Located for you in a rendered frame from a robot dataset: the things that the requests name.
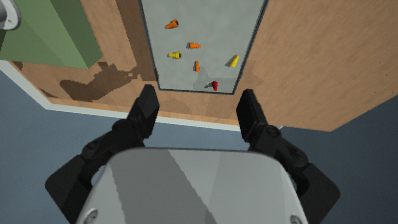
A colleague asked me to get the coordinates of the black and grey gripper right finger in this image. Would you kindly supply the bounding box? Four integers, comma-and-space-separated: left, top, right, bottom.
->
236, 89, 341, 224

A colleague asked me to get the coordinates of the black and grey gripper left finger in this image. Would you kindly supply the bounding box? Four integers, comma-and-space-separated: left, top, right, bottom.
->
45, 84, 160, 224

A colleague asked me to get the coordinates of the yellow wire connector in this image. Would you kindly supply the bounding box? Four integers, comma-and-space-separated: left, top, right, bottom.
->
169, 52, 181, 59
230, 55, 239, 67

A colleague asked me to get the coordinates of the grey rectangular case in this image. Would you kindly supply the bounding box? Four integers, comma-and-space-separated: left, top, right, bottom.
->
138, 0, 269, 95

